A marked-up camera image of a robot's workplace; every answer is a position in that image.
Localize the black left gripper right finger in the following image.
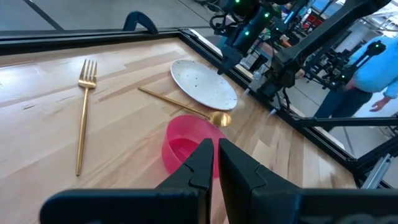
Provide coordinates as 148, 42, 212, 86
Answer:
218, 138, 398, 224

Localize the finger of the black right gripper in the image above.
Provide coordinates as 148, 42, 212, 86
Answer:
216, 46, 243, 75

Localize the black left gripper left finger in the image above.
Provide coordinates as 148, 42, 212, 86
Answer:
39, 138, 215, 224

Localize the speckled white plate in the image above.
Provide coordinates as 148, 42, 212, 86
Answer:
170, 58, 239, 111

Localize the wooden utensil handle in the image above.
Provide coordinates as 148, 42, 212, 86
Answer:
137, 86, 233, 128

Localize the pink plastic bowl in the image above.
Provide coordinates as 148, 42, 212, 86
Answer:
161, 114, 227, 180

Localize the gold fork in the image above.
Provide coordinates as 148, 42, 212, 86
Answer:
75, 58, 98, 177

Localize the silver aluminium strut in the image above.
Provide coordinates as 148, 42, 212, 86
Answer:
360, 154, 393, 190

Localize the person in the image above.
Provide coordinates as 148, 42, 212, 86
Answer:
313, 35, 398, 131

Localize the person's hand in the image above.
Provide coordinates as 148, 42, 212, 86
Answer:
369, 96, 392, 113

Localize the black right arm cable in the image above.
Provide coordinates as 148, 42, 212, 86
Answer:
208, 12, 237, 37

